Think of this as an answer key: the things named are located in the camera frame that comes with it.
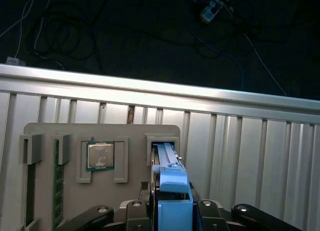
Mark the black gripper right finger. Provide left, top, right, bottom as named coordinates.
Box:
left=189, top=182, right=305, bottom=231

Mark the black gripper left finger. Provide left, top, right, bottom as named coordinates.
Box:
left=56, top=187, right=159, bottom=231

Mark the hard disk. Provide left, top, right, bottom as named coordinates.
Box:
left=149, top=140, right=195, bottom=231

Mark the grey parts rack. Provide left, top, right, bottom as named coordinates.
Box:
left=18, top=123, right=181, bottom=231

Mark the silver CPU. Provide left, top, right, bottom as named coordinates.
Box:
left=85, top=140, right=116, bottom=172

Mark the green RAM stick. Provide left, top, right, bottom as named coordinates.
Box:
left=53, top=138, right=65, bottom=228

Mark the white power adapter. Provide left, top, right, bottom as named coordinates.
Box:
left=5, top=55, right=26, bottom=66

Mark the blue floor cable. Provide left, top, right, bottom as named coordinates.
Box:
left=188, top=14, right=245, bottom=91

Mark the thin white cable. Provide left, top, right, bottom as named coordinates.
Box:
left=243, top=33, right=287, bottom=96
left=0, top=0, right=55, bottom=58

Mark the black coiled cable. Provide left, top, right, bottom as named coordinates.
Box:
left=26, top=5, right=101, bottom=67

